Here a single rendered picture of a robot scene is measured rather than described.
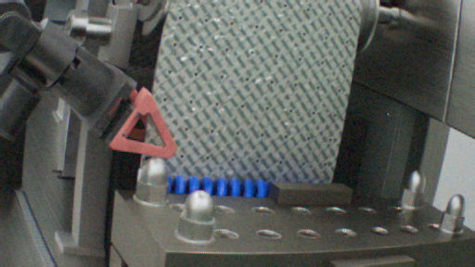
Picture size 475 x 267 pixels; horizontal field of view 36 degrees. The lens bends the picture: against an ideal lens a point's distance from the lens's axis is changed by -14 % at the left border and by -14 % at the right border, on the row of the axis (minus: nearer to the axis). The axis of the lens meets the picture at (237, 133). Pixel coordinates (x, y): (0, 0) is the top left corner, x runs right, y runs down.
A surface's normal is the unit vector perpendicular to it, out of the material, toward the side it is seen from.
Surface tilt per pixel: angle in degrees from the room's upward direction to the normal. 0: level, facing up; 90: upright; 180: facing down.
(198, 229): 90
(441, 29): 90
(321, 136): 90
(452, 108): 90
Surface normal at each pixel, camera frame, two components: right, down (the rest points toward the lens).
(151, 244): -0.90, -0.07
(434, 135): 0.40, 0.27
